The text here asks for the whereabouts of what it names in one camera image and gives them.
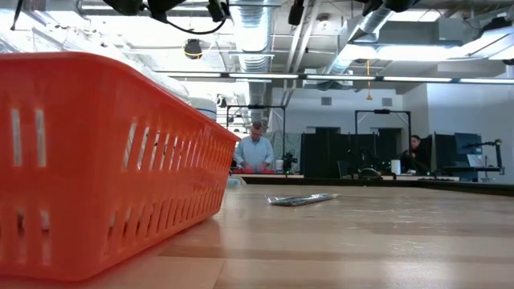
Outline orange plastic basket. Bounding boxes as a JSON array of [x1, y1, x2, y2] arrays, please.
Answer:
[[0, 51, 242, 283]]

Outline person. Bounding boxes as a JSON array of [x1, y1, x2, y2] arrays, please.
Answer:
[[234, 120, 275, 172], [400, 134, 431, 175]]

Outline red background tray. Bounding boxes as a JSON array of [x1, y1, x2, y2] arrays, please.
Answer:
[[232, 168, 277, 175]]

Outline long ceiling light strip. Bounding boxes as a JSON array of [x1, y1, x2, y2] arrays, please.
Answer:
[[154, 70, 514, 84]]

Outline black packaged comb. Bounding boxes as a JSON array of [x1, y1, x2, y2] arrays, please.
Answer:
[[266, 192, 341, 208]]

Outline yellow hanging cone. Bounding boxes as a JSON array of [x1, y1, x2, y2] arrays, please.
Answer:
[[364, 59, 373, 101]]

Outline dark background monitors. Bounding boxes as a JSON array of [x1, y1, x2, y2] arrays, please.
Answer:
[[429, 132, 483, 169]]

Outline black partition wall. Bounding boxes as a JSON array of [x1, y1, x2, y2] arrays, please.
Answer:
[[300, 132, 402, 177]]

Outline silver corrugated duct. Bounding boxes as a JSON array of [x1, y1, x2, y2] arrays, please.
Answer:
[[228, 0, 278, 129]]

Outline black ceiling dome camera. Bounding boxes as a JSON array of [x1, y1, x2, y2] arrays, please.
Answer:
[[183, 38, 203, 61]]

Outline black left camera cable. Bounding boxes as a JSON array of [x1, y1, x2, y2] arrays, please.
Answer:
[[159, 11, 229, 36]]

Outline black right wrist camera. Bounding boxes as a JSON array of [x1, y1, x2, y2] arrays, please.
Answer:
[[288, 0, 305, 26]]

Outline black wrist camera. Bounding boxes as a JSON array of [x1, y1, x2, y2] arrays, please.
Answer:
[[288, 0, 305, 26], [206, 0, 231, 23]]

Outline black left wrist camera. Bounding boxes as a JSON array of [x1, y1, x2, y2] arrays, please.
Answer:
[[206, 0, 231, 23]]

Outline silver smooth duct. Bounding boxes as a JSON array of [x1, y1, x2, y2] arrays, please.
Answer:
[[320, 0, 405, 79]]

